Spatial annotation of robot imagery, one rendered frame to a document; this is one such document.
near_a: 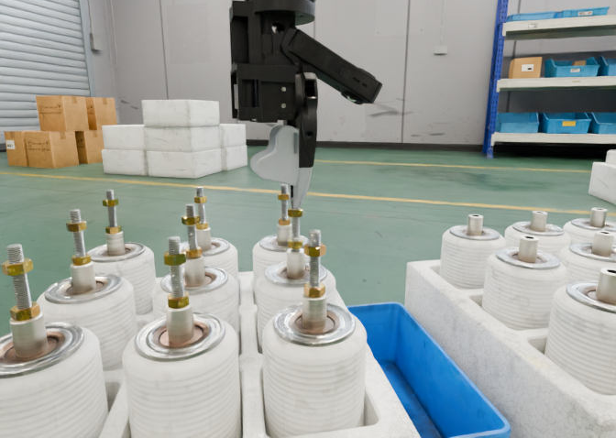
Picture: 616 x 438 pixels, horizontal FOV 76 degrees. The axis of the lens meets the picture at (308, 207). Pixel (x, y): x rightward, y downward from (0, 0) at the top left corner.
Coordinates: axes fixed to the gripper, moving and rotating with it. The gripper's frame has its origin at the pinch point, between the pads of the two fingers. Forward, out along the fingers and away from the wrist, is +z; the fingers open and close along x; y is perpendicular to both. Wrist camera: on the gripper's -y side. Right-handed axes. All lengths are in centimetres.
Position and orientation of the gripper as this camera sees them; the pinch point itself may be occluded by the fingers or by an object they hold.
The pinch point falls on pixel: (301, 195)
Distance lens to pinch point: 45.7
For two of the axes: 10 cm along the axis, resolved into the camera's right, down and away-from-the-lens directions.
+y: -9.6, 0.6, -2.7
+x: 2.8, 2.2, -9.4
